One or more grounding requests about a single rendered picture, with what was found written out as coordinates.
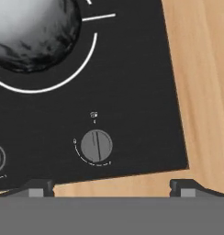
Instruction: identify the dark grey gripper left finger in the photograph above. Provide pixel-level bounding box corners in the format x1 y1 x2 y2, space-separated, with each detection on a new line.
3 179 55 198

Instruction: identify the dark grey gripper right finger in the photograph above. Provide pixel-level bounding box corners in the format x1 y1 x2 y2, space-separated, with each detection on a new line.
169 179 224 198

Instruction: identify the black hob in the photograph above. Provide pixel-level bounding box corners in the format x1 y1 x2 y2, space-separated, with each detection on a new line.
0 0 190 195

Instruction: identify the black and white kettle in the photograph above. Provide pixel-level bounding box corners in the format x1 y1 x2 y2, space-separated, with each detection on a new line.
0 0 83 73

